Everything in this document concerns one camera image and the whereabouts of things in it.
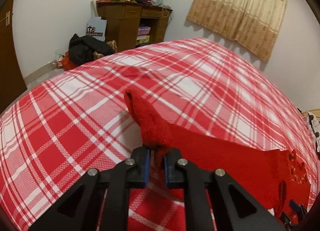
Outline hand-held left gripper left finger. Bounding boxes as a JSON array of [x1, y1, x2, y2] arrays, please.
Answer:
[[29, 147, 151, 231]]

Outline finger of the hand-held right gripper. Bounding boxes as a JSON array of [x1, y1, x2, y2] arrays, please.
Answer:
[[279, 200, 309, 230]]

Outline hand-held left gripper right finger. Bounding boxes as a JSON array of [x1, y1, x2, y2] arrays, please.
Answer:
[[164, 147, 288, 231]]

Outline red fleece garment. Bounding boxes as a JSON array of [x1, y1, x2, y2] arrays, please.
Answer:
[[124, 90, 312, 218]]

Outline red plaid bed sheet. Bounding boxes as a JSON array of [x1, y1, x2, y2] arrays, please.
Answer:
[[0, 37, 320, 231]]

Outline red plastic bag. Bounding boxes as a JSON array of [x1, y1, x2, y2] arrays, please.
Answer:
[[58, 52, 75, 70]]

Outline black jacket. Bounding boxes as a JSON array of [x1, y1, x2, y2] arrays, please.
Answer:
[[68, 34, 115, 67]]

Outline brown wooden desk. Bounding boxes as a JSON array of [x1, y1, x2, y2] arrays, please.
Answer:
[[96, 0, 173, 52]]

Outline blue and white paper bag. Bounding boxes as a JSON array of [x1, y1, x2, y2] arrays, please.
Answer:
[[86, 16, 107, 42]]

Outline brown wooden door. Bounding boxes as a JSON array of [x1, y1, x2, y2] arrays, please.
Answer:
[[0, 0, 27, 114]]

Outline beige patterned curtain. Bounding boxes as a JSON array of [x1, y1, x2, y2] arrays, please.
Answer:
[[186, 0, 288, 63]]

